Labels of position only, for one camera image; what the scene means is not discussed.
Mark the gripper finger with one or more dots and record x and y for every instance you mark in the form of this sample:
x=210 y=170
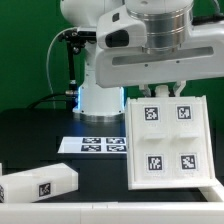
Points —
x=178 y=88
x=144 y=88

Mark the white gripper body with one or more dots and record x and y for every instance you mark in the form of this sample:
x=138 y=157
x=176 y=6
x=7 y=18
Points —
x=201 y=56

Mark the small white cabinet door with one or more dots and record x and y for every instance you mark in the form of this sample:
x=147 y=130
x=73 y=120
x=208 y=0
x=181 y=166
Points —
x=150 y=136

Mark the white cabinet body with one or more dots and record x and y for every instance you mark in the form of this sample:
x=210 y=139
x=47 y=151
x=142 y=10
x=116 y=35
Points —
x=168 y=142

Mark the long white cabinet top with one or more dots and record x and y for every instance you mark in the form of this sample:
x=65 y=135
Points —
x=38 y=184

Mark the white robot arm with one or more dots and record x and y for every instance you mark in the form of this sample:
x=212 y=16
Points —
x=148 y=41

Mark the white base tag plate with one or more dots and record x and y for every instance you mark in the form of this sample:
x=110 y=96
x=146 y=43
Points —
x=103 y=145

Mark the white workspace fence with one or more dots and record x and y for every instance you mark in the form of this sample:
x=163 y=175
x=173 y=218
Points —
x=211 y=211

